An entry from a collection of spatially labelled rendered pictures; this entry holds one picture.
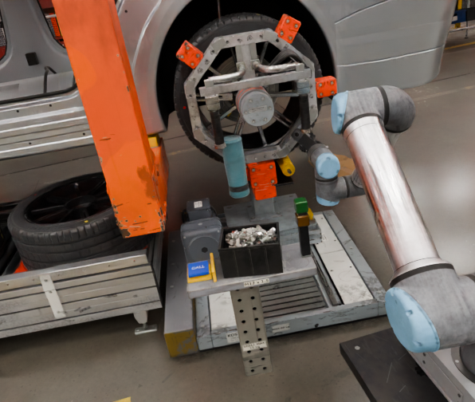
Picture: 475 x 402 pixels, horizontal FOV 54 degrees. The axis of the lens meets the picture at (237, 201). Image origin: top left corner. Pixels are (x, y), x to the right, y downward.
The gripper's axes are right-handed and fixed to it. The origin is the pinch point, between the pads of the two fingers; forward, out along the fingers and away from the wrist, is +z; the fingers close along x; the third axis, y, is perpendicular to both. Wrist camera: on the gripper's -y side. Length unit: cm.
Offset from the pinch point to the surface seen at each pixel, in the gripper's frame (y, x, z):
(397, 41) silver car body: 10, 57, 8
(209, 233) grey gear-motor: -17, -52, -28
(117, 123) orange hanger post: -72, -28, -44
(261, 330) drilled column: 5, -56, -71
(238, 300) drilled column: -8, -51, -69
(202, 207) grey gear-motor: -21, -50, -11
